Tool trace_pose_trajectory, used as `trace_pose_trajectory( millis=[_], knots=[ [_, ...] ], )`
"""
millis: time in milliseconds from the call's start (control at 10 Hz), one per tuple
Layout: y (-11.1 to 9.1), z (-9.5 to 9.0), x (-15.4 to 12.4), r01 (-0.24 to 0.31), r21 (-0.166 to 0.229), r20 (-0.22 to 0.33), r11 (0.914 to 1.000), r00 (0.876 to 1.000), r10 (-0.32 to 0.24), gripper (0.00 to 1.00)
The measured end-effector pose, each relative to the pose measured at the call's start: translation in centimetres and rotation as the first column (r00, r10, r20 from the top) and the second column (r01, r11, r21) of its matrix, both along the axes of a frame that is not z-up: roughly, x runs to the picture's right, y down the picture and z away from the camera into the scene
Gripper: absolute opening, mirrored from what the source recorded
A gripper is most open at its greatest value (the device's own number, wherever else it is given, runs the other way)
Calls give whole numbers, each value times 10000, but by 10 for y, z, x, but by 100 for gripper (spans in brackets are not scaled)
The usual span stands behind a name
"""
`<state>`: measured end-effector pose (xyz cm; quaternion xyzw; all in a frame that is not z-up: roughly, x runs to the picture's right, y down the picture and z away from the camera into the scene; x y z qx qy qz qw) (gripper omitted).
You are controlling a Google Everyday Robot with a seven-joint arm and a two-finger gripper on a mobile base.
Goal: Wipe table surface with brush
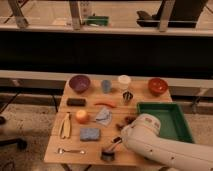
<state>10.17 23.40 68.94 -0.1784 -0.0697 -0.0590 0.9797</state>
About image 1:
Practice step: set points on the red bowl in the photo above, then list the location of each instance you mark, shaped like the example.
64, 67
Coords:
157, 86

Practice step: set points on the white cup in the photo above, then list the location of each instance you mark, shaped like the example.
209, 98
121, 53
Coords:
124, 82

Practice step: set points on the light blue cloth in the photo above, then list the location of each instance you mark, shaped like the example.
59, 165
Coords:
104, 116

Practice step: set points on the blue cup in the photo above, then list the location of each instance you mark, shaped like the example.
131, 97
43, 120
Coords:
106, 86

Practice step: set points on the green box on shelf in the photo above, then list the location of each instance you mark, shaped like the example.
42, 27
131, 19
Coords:
97, 20

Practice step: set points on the orange apple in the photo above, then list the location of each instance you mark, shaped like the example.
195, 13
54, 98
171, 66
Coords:
82, 116

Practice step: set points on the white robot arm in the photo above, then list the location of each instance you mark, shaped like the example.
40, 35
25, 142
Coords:
142, 137

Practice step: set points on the green tray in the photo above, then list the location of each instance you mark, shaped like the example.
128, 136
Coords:
173, 123

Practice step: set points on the black office chair base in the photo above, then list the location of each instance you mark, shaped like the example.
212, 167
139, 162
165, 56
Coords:
7, 137

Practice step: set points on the black table brush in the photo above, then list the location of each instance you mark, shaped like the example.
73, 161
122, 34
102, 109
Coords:
108, 152

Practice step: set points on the purple bowl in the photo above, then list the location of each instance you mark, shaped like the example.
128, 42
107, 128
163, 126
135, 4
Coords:
79, 83

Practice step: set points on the metal spoon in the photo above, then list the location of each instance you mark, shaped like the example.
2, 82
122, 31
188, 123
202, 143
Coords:
61, 151

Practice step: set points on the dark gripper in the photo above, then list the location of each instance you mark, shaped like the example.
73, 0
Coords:
119, 126

